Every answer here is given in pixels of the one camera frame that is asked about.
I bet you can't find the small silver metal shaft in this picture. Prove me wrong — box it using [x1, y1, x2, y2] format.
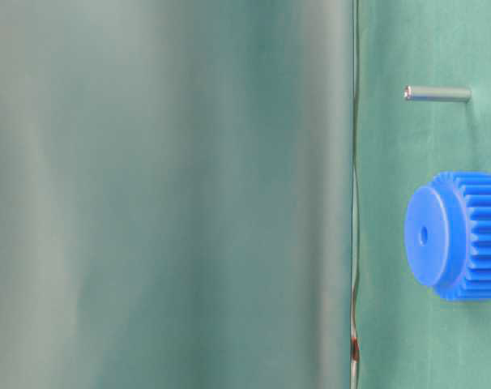
[403, 85, 472, 103]

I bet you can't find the blue plastic gear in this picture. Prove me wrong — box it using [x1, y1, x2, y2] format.
[404, 171, 491, 301]

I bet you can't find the green table cloth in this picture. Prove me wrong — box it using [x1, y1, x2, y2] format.
[0, 1, 491, 388]

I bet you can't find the thin grey wire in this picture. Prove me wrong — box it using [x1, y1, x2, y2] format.
[348, 0, 362, 389]

